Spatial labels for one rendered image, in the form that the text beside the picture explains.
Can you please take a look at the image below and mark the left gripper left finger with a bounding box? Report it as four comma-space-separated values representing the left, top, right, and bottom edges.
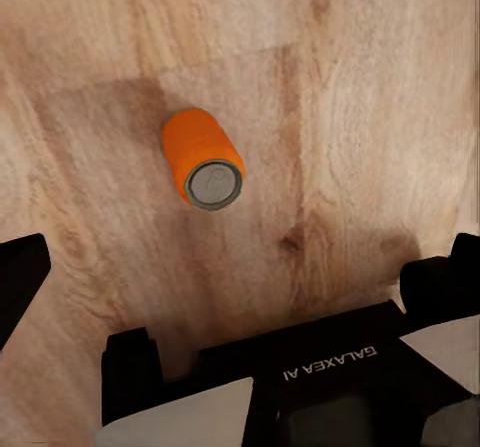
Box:
0, 233, 51, 350

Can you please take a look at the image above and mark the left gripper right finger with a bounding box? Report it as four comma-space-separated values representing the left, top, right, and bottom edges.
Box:
449, 232, 480, 312

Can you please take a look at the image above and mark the can of soda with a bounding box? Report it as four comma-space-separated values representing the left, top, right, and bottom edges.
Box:
162, 108, 245, 212

